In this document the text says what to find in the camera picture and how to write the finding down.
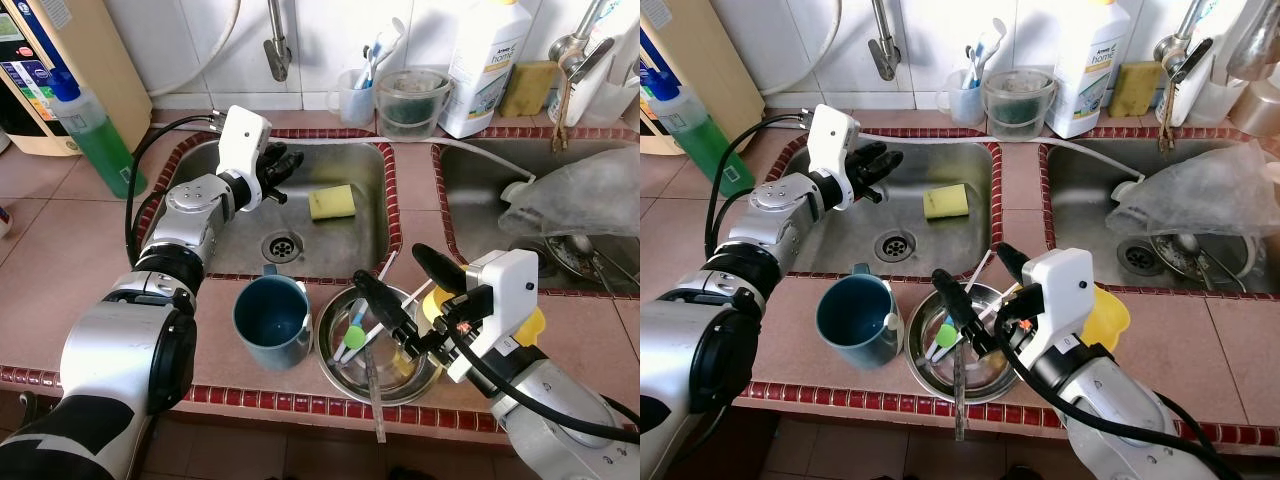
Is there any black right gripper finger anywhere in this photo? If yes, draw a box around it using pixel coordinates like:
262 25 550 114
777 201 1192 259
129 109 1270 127
350 270 421 351
931 268 1001 351
412 243 469 296
996 242 1031 286

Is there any green and white spoon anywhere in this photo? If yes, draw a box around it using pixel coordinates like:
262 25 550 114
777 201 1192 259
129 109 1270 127
335 315 369 363
930 318 966 363

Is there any yellow bowl with grey base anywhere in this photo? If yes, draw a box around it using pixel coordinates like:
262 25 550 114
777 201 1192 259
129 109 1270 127
415 283 548 351
1080 285 1131 353

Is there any teal plastic mug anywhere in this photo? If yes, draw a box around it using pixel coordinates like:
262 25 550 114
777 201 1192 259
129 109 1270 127
232 265 314 371
815 263 901 369

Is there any yellow dish sponge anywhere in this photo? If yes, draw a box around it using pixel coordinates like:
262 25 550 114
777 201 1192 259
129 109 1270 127
308 184 356 221
922 184 971 220

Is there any stainless steel sink basin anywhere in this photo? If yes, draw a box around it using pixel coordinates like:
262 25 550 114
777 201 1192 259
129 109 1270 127
435 140 641 296
150 138 391 281
765 138 1001 281
1040 140 1280 296

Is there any round steel plate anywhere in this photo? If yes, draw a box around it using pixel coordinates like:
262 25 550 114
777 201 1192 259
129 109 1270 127
905 282 1021 404
315 285 446 406

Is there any steel knife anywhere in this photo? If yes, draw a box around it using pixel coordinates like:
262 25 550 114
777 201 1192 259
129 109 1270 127
365 340 387 444
952 340 971 441

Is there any clear plastic tub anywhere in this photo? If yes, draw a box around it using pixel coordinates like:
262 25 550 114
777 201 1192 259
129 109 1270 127
374 68 453 141
982 68 1059 141

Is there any green dish soap bottle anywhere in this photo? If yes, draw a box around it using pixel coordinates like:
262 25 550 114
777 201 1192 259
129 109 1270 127
45 70 148 199
645 70 756 197

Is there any clear plastic bag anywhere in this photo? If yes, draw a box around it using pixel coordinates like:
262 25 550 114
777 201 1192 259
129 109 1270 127
1105 140 1280 238
497 145 641 238

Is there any beige water purifier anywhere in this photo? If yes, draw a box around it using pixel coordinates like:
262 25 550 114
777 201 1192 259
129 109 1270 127
0 0 153 156
640 0 766 126

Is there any tan scrubbing sponge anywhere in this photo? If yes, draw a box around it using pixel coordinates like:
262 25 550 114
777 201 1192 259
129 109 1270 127
500 60 559 119
1108 60 1166 119

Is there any white detergent bottle yellow cap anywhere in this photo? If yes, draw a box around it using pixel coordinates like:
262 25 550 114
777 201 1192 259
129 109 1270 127
1045 0 1133 139
438 0 533 139

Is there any chrome swivel faucet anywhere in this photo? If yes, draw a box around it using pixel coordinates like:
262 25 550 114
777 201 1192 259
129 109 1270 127
1153 0 1221 151
548 0 616 151

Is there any steel cup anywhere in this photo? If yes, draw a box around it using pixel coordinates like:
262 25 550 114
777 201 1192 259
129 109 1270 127
1230 85 1280 136

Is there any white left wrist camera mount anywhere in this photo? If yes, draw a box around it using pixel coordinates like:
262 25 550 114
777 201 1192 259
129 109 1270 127
805 103 863 211
215 105 273 211

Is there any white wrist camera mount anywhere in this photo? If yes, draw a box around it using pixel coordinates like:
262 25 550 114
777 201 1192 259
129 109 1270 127
215 105 273 211
805 103 863 211
445 248 541 384
1020 247 1096 363

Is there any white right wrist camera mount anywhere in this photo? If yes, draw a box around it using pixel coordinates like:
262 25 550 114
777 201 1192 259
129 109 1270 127
445 248 541 384
1020 247 1096 363

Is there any chrome wall tap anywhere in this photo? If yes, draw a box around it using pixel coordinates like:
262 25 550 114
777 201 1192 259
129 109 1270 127
868 0 901 83
262 0 293 83

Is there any white wall hose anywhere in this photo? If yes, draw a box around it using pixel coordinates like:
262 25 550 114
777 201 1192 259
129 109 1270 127
150 0 243 98
765 0 851 98

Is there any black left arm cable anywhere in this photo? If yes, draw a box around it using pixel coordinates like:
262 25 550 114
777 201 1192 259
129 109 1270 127
123 113 223 266
705 113 813 261

